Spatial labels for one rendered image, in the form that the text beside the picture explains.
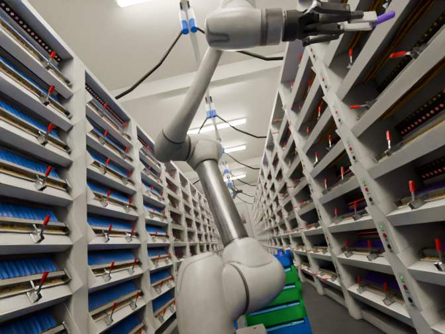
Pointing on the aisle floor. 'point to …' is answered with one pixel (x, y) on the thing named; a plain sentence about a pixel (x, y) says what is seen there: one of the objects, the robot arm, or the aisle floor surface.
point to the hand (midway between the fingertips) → (359, 21)
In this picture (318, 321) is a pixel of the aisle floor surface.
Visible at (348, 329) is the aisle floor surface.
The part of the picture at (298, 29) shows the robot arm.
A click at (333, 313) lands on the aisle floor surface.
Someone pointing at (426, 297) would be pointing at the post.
